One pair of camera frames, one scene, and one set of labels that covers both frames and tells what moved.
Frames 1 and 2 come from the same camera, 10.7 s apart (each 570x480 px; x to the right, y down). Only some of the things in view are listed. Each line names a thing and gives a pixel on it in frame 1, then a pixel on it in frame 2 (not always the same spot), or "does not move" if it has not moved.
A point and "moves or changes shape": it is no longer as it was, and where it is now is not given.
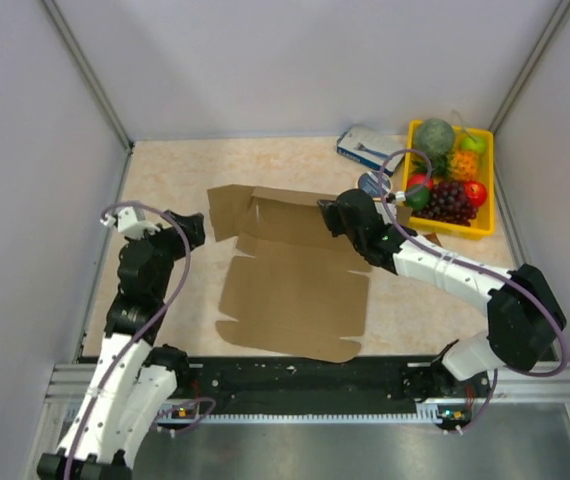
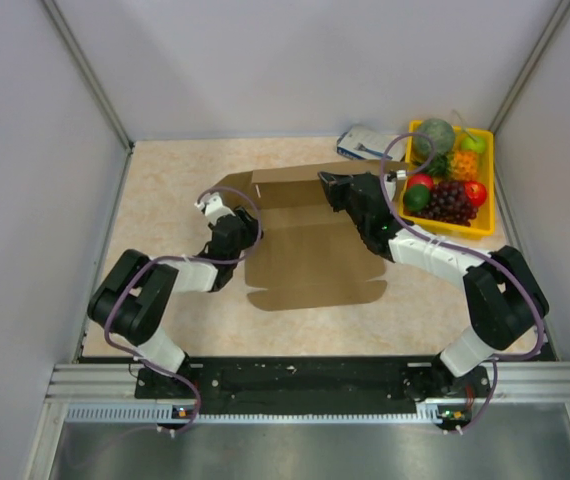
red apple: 476,192 does not move
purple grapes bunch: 448,203 does not move
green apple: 474,144 does not move
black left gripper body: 170,247 -> 249,231
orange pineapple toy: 464,165 does not move
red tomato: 418,179 does not move
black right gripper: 332,214 -> 333,187
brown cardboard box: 294,294 moves or changes shape
